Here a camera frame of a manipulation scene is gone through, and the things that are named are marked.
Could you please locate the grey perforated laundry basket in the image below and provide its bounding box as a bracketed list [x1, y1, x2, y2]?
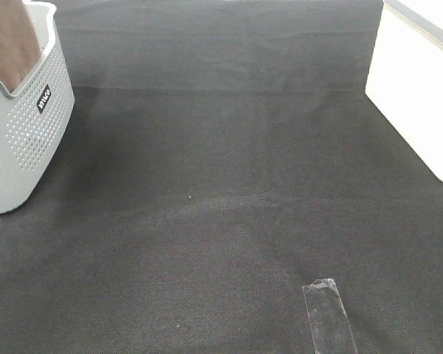
[0, 1, 75, 214]

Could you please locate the clear tape strip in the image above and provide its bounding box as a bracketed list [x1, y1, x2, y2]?
[302, 278, 358, 354]

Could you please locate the brown towel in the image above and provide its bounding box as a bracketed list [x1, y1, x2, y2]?
[0, 0, 41, 91]

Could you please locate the white storage box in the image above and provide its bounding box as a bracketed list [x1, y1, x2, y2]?
[365, 1, 443, 182]

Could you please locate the black table cloth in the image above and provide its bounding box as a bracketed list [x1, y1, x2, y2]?
[0, 1, 443, 353]

